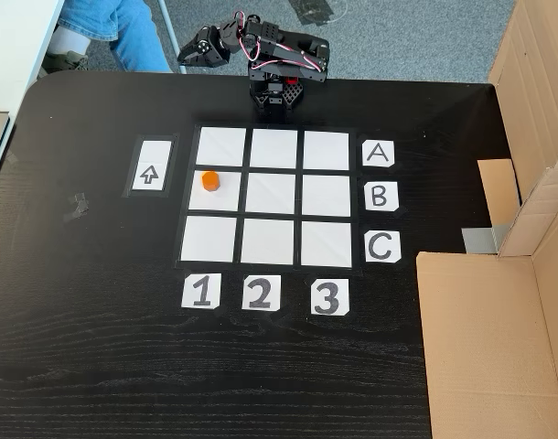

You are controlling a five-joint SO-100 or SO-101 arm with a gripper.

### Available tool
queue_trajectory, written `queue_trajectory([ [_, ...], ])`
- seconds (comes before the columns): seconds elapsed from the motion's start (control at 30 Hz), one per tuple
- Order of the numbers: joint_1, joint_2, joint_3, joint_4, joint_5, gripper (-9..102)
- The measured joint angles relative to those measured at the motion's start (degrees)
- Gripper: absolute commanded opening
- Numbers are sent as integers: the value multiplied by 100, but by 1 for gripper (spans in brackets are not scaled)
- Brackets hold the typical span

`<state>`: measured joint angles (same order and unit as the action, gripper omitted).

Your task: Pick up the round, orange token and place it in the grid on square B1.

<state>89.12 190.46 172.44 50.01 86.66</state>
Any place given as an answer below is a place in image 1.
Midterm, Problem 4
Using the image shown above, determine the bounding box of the white paper grid square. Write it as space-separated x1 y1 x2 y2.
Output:
179 215 238 263
301 174 352 218
250 128 299 169
300 221 353 268
244 172 296 215
195 126 247 167
240 218 295 266
303 130 352 171
188 170 242 212

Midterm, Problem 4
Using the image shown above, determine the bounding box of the white metal desk leg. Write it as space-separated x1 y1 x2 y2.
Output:
157 0 188 74

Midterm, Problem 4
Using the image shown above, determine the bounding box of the person's leg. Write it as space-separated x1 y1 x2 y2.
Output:
52 0 173 74

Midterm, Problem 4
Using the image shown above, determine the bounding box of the black floor tape patch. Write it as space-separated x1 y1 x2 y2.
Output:
288 0 336 27

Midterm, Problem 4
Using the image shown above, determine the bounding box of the white arrow paper sheet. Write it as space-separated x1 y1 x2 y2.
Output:
131 139 173 192

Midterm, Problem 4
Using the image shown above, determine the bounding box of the person's shoe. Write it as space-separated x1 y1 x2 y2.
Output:
37 48 89 77

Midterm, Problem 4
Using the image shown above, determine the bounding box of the white desk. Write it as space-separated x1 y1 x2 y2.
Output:
0 0 68 196

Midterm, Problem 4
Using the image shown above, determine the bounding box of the paper sheet letter A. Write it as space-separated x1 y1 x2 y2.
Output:
362 140 396 168

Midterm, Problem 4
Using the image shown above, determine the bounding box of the paper sheet letter B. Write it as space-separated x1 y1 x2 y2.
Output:
364 181 401 212

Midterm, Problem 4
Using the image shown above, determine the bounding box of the paper sheet number 1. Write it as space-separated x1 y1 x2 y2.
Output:
180 273 222 310

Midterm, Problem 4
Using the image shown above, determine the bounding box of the paper sheet number 2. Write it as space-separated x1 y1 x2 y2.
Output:
241 274 283 313

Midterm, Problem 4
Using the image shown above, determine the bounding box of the paper sheet letter C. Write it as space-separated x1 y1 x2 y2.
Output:
365 230 402 263

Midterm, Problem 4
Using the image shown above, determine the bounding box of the paper sheet number 3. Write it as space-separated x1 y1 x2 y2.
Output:
310 278 351 316

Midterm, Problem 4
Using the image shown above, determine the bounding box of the brown cardboard screen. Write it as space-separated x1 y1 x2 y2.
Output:
415 0 558 439

